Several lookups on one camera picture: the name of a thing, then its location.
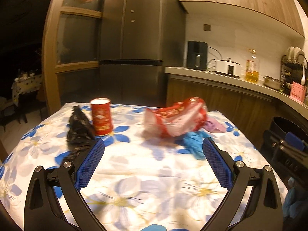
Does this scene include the black bag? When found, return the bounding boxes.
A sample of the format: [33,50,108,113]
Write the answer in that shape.
[64,106,95,161]

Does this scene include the blue glove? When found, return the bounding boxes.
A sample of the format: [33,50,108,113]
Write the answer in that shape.
[182,131,210,160]

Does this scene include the purple glove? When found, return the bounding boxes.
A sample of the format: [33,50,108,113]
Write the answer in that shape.
[203,117,226,133]

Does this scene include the red paper cup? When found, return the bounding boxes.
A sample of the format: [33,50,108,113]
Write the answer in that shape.
[90,98,113,136]

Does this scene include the red white snack bag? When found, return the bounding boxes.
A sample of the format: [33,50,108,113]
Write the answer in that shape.
[144,97,207,138]

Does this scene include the black round trash bin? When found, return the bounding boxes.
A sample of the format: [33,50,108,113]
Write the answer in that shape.
[260,116,308,154]

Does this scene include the blue gloved operator hand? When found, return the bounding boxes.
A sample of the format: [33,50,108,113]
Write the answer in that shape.
[282,177,307,219]

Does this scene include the pink utensil basket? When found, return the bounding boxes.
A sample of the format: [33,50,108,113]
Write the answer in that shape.
[290,82,306,103]

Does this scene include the wooden lower cabinets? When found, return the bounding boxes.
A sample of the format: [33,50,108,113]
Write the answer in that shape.
[166,74,307,150]

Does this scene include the floral blue white tablecloth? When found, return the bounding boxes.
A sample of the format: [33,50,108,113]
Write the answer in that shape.
[0,102,289,231]

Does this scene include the steel bowl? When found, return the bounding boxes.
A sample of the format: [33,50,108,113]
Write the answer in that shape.
[263,76,282,91]

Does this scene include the black dish rack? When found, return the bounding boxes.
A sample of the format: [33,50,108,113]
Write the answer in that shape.
[280,54,307,95]

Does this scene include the cooking oil bottle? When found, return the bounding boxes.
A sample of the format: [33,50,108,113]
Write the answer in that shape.
[245,49,259,84]

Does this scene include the white rice cooker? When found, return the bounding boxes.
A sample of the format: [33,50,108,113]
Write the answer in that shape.
[214,59,242,78]

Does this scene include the dining table with dotted cloth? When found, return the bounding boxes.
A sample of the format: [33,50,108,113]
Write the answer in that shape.
[11,74,43,106]

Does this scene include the wooden glass door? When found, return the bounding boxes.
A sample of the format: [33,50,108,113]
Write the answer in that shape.
[42,0,104,114]

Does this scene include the black air fryer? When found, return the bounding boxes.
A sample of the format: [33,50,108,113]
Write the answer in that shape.
[186,41,208,71]

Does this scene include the wooden upper cabinet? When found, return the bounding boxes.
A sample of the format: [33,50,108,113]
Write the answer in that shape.
[180,0,304,39]

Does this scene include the dark grey refrigerator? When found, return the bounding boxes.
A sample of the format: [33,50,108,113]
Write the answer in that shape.
[99,0,186,107]

